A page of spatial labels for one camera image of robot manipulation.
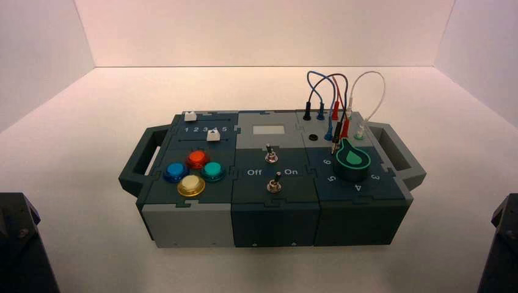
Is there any small grey display screen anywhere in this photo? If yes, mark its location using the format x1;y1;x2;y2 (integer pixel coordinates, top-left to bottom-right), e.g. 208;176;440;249
252;125;284;136

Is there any green round push button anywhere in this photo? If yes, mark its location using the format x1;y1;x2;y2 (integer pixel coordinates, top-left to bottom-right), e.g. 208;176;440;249
201;161;226;183

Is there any red round push button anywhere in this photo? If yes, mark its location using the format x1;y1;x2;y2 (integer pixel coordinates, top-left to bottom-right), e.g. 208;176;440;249
185;150;210;170

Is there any dark teal grey control box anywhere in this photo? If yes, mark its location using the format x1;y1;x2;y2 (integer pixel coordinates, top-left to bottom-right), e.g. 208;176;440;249
118;110;427;248

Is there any yellow round push button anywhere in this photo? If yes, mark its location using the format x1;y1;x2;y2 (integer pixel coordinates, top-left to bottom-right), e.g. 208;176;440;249
177;175;206;198

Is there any blue round push button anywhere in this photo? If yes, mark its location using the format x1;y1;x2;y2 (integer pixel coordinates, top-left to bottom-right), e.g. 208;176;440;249
163;162;190;184

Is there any black green rotary knob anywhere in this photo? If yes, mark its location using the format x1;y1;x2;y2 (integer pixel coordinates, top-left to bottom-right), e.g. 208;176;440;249
334;137;371;183

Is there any metal toggle switch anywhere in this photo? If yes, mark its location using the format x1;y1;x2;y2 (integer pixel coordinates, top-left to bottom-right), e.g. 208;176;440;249
267;171;283;194
264;142;279;164

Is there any black banana plug cable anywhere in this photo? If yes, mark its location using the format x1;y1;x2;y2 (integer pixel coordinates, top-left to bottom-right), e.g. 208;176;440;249
302;73;349;155

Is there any blue banana plug cable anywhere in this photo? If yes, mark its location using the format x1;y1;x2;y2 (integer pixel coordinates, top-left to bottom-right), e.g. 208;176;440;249
306;70;339;142

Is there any red banana plug cable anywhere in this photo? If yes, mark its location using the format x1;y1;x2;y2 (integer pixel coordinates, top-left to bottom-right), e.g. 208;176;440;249
329;75;351;140

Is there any white banana plug cable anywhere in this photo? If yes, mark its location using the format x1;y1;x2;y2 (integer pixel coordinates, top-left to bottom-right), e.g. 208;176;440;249
346;70;387;141

